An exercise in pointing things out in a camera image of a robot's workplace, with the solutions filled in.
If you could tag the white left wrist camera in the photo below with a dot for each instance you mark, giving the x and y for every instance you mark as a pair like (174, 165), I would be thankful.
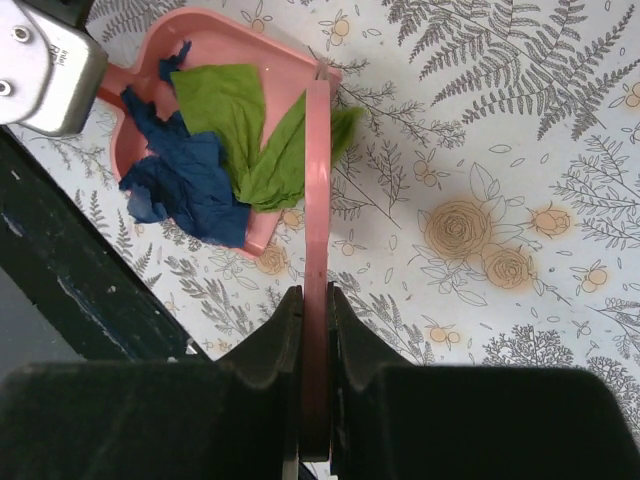
(51, 68)

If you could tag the pink hand brush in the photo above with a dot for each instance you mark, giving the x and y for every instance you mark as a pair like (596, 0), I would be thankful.
(315, 398)

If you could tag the pink dustpan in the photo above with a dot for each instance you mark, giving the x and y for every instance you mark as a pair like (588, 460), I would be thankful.
(217, 46)

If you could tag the green paper scrap near roll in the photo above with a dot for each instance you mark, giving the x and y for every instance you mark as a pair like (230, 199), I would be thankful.
(229, 101)

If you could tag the blue paper scrap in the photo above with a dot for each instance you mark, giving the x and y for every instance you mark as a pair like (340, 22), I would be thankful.
(183, 178)

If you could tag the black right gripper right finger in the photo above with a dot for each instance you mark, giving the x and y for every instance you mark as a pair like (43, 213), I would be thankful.
(396, 420)

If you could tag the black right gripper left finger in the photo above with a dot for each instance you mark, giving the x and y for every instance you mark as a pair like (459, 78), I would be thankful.
(235, 418)

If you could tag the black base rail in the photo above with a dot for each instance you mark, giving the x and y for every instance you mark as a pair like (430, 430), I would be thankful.
(71, 274)

